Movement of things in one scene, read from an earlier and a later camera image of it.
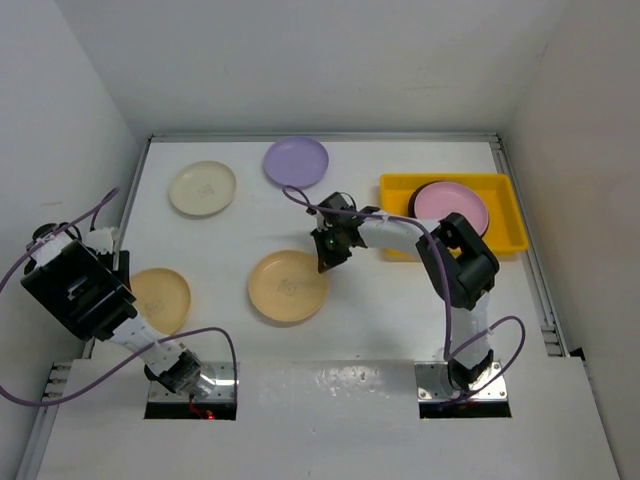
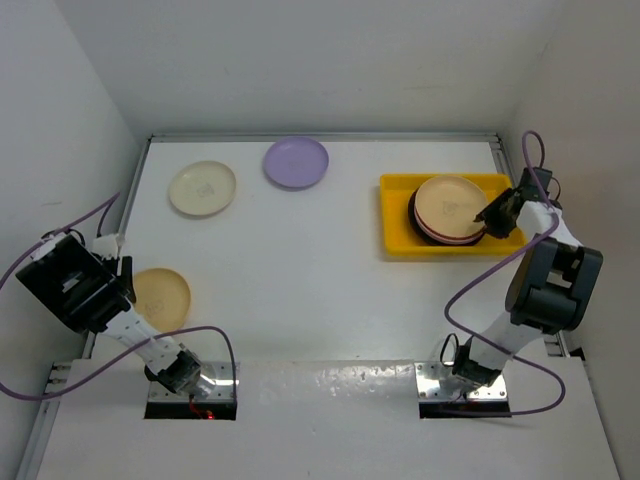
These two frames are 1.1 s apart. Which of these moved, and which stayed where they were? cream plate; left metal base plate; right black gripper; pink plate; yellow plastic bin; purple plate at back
Moved: right black gripper; pink plate
Stayed: yellow plastic bin; left metal base plate; purple plate at back; cream plate
